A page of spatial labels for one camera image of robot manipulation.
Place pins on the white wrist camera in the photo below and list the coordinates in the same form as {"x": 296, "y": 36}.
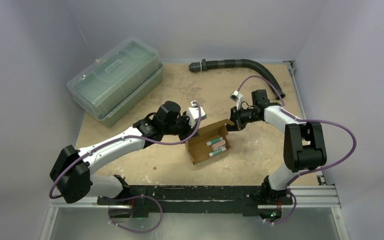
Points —
{"x": 238, "y": 98}
{"x": 195, "y": 113}

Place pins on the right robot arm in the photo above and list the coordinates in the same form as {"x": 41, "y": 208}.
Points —
{"x": 303, "y": 146}

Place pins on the clear plastic storage box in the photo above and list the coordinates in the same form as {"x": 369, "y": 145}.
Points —
{"x": 117, "y": 81}

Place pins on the brown cardboard box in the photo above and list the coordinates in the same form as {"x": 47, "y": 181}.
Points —
{"x": 197, "y": 148}

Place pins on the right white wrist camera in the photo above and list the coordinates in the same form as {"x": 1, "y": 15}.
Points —
{"x": 238, "y": 98}

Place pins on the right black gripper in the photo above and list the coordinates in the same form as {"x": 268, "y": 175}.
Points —
{"x": 237, "y": 117}

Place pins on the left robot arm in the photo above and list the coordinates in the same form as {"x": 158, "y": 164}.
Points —
{"x": 73, "y": 173}

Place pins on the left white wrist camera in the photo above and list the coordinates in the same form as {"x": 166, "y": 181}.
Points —
{"x": 195, "y": 113}

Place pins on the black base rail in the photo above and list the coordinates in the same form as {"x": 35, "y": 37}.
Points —
{"x": 247, "y": 200}

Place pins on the small green white vial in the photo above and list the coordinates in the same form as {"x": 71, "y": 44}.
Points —
{"x": 217, "y": 151}

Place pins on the aluminium frame profile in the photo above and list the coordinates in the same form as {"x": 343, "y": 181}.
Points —
{"x": 315, "y": 215}

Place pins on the pink white small tool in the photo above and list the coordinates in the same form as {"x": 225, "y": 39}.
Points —
{"x": 218, "y": 145}

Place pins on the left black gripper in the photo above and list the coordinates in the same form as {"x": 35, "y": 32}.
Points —
{"x": 189, "y": 131}

